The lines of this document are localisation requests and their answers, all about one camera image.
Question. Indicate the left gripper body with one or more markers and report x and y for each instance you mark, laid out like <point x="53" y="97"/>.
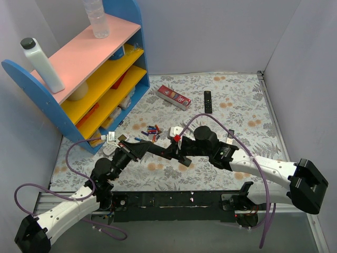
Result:
<point x="129" y="151"/>

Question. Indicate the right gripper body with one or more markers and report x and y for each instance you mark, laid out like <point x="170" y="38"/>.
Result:
<point x="180" y="154"/>

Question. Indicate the pile of small batteries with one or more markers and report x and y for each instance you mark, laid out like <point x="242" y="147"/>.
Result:
<point x="153" y="132"/>

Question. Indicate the black battery cover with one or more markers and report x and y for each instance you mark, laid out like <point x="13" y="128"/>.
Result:
<point x="185" y="161"/>

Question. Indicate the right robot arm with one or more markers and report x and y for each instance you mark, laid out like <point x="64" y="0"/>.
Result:
<point x="300" y="184"/>

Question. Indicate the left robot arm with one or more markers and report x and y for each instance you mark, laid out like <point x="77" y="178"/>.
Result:
<point x="37" y="233"/>

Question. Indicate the small white display remote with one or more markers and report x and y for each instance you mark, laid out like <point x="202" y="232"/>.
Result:
<point x="109" y="149"/>

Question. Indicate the white ac remote upper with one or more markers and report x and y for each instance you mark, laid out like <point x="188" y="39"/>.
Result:
<point x="190" y="127"/>

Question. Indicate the slim white remote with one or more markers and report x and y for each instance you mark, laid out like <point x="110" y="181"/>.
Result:
<point x="230" y="137"/>

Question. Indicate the black tv remote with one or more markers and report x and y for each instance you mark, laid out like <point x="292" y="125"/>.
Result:
<point x="208" y="102"/>

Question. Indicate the white packets on shelf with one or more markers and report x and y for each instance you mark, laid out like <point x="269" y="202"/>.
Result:
<point x="117" y="111"/>

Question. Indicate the floral table mat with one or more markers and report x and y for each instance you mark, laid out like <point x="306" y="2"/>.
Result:
<point x="238" y="103"/>

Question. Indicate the orange box on shelf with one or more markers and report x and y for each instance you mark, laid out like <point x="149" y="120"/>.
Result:
<point x="87" y="115"/>

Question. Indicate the red toothpaste box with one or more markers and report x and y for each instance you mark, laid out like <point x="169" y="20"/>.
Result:
<point x="173" y="97"/>

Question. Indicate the beige cylinder on shelf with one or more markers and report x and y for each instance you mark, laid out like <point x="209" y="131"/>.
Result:
<point x="79" y="93"/>

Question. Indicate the blue pink yellow shelf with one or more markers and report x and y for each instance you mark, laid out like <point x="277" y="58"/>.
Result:
<point x="86" y="59"/>

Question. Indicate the blue white can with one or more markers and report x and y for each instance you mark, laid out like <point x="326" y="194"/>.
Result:
<point x="118" y="54"/>

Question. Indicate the white bottle black cap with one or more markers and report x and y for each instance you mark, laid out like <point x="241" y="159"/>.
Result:
<point x="41" y="63"/>

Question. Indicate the clear plastic water bottle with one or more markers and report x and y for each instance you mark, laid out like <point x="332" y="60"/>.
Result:
<point x="97" y="18"/>

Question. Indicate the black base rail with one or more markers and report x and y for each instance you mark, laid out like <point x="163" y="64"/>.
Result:
<point x="223" y="206"/>

